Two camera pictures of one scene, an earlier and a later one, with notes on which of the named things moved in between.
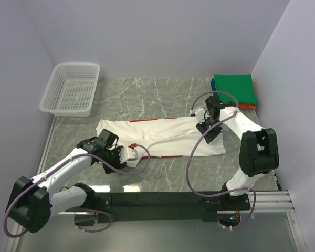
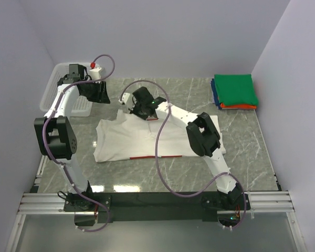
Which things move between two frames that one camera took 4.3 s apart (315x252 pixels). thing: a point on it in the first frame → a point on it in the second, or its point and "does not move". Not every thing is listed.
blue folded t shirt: [213, 87] does not move
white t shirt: [164, 137] does not move
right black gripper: [211, 136] → [133, 111]
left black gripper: [117, 164] → [101, 97]
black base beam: [160, 207] does not move
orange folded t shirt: [245, 106] does not move
